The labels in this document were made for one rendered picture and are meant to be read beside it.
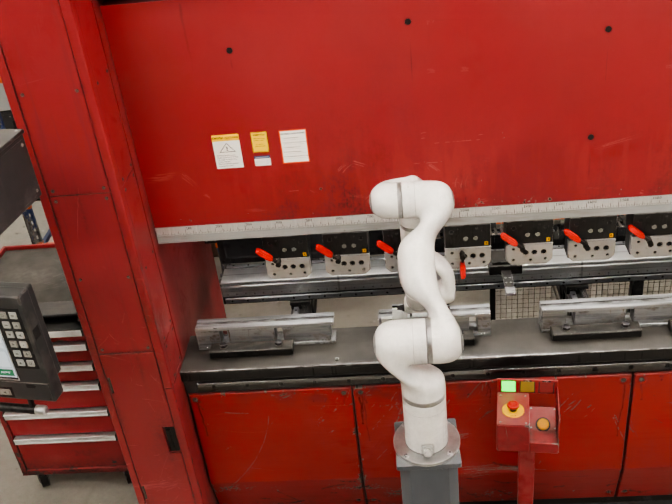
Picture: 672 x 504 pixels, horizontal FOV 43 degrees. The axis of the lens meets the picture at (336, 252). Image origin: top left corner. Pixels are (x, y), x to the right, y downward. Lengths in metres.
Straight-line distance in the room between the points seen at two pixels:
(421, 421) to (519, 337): 0.80
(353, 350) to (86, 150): 1.16
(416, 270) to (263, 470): 1.38
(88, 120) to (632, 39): 1.55
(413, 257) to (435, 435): 0.50
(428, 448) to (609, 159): 1.04
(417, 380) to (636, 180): 0.99
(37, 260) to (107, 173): 1.25
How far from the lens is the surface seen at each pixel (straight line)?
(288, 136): 2.64
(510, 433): 2.89
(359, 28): 2.51
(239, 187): 2.74
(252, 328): 3.06
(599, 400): 3.17
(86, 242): 2.72
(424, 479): 2.49
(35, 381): 2.50
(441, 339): 2.20
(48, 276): 3.62
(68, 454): 3.90
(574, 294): 3.31
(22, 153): 2.37
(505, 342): 3.03
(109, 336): 2.91
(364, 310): 4.69
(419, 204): 2.29
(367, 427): 3.17
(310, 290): 3.26
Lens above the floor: 2.77
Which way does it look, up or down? 32 degrees down
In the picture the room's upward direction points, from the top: 7 degrees counter-clockwise
